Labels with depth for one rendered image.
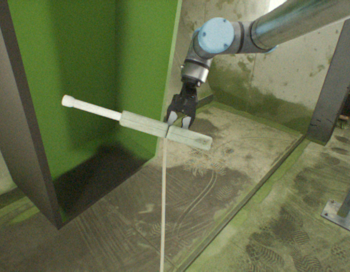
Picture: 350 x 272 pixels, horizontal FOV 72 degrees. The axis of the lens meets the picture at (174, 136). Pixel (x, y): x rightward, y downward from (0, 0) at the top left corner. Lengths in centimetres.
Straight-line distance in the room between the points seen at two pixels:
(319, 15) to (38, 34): 88
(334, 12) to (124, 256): 135
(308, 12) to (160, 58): 67
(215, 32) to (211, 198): 123
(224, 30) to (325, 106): 188
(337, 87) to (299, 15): 189
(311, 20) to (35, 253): 158
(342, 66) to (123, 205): 198
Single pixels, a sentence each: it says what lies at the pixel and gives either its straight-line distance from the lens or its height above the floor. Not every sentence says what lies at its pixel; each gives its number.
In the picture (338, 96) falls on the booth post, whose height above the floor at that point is 49.
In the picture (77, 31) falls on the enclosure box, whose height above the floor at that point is 112.
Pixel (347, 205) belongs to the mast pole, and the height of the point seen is 12.
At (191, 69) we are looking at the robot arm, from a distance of 82.
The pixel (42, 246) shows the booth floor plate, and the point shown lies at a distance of 166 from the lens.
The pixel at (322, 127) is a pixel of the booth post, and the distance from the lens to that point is 258.
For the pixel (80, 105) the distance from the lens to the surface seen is 79.
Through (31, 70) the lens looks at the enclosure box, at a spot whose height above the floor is 100.
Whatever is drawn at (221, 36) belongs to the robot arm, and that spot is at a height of 116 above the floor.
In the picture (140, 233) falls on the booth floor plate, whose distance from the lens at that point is 154.
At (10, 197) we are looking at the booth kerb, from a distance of 194.
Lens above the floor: 128
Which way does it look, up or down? 32 degrees down
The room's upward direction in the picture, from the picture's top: straight up
